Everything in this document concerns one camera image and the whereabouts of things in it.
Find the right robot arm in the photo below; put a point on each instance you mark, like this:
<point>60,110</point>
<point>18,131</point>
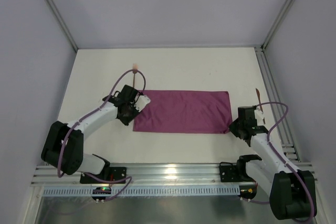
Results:
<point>291,191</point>

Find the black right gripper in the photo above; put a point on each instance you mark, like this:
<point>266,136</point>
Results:
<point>238,130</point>

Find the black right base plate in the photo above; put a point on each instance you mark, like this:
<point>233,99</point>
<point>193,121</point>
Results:
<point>229,173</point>

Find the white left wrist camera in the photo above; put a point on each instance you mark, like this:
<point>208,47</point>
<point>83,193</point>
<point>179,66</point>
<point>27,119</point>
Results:
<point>142,102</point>

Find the left controller board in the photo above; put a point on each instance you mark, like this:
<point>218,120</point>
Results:
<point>101,193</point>

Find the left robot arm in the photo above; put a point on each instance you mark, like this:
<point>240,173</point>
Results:
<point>63,148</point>

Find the slotted grey cable duct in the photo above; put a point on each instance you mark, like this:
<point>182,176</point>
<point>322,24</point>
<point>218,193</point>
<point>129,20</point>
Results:
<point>146,191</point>

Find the controller board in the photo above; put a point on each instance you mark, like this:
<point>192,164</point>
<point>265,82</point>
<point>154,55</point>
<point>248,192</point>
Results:
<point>247,192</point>
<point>101,193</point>

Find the left corner frame post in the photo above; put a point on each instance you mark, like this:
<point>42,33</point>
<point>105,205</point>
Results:
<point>60,21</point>

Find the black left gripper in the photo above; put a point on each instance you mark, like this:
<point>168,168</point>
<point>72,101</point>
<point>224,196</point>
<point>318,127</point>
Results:
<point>128,115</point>

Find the aluminium rail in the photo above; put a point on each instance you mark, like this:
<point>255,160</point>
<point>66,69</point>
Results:
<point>283,128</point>
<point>142,174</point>

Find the right corner frame post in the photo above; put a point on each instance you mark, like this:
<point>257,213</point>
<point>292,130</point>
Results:
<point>284,10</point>

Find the corner frame post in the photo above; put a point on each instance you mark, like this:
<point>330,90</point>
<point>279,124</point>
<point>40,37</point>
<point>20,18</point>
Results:
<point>284,10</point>
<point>60,21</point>

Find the aluminium front rail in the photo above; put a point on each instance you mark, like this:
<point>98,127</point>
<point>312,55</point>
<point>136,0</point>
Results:
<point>142,174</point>

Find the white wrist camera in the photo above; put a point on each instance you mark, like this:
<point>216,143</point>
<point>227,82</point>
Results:
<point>142,102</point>
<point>259,116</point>

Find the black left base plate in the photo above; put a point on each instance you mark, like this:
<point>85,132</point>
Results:
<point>115,174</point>

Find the aluminium right side rail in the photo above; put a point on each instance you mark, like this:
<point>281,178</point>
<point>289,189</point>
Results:
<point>283,128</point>

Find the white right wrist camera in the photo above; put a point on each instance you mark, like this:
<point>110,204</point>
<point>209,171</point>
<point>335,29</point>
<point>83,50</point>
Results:
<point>259,116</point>

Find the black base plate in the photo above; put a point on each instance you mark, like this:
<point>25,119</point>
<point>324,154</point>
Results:
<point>229,173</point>
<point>115,174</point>

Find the purple cloth napkin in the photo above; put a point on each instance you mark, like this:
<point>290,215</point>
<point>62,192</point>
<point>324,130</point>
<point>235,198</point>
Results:
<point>182,111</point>

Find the right controller board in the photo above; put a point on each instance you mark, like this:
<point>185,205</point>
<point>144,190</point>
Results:
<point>247,192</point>

